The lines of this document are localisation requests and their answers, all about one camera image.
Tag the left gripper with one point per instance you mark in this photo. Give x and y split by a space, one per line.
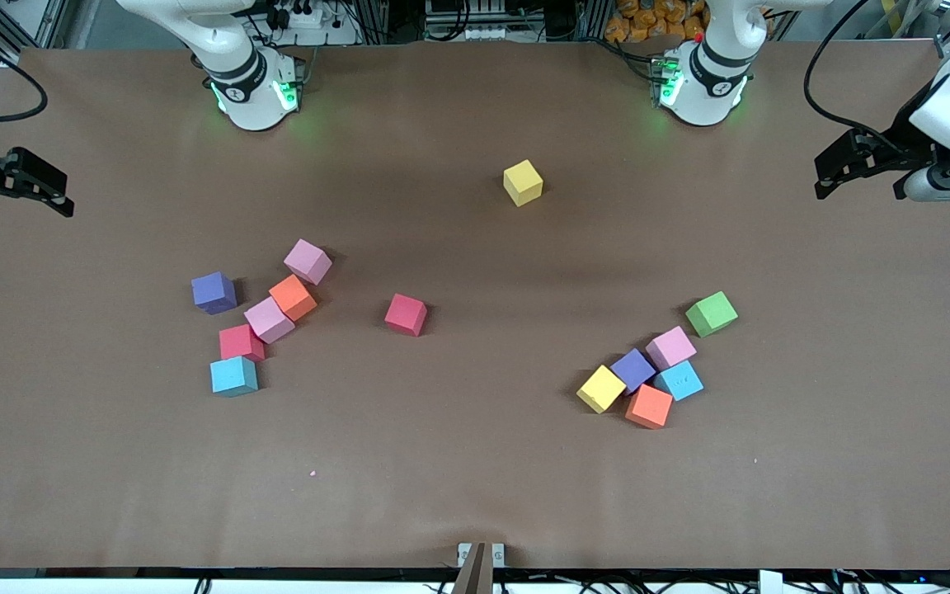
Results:
896 140

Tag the purple foam cube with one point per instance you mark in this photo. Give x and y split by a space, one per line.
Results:
213 291
632 370

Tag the blue foam cube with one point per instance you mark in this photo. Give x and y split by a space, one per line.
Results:
681 381
232 374

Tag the pink foam cube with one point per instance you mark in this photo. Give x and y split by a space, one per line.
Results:
308 261
670 346
269 319

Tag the orange foam cube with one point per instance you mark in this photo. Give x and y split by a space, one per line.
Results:
649 406
293 297

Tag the yellow foam cube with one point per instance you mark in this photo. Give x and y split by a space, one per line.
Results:
523 183
600 388

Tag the red foam cube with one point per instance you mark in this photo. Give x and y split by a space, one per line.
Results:
237 341
405 313

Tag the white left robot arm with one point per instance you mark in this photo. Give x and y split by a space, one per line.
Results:
702 91

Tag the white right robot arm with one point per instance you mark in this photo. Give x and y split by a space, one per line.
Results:
248 91

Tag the green foam cube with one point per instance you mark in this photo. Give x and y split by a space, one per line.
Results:
711 313

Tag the orange snack bag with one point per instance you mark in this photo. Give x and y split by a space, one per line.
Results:
648 21

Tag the white power strip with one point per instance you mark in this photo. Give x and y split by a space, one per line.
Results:
310 21

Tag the small white box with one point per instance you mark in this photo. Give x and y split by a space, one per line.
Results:
770 582

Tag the brown table cover sheet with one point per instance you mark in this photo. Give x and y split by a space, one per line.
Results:
475 478

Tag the metal table edge bracket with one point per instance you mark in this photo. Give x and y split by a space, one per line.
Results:
481 561

